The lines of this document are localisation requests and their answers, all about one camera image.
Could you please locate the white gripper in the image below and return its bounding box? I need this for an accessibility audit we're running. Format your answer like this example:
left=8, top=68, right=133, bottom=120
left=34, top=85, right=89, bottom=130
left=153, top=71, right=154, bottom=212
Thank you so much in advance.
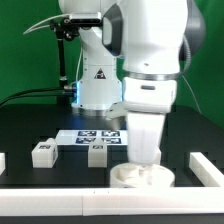
left=126, top=112, right=165, bottom=165

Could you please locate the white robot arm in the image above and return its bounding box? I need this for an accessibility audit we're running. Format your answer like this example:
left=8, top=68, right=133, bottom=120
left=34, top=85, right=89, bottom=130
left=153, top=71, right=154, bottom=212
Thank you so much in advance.
left=58, top=0, right=205, bottom=165

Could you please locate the white marker tag plate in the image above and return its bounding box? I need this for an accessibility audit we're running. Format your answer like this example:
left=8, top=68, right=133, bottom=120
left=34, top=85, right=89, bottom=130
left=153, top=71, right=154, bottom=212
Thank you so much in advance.
left=55, top=130, right=127, bottom=145

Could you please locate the black cable bundle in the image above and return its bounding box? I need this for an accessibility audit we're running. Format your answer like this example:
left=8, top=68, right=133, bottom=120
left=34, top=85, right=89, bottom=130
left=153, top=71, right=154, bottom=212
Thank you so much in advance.
left=0, top=84, right=77, bottom=108

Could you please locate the white obstacle fence frame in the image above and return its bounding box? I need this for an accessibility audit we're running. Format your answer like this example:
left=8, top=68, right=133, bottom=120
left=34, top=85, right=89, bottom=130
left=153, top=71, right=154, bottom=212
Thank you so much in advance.
left=0, top=152, right=224, bottom=216

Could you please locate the black camera on stand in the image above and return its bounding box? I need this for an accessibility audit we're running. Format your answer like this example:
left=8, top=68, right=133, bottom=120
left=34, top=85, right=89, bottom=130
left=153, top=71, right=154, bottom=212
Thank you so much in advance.
left=69, top=12, right=102, bottom=27

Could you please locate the black camera stand pole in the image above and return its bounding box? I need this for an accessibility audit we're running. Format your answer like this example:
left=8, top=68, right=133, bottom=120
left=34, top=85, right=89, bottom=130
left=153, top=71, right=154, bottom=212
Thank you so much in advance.
left=50, top=19, right=79, bottom=106

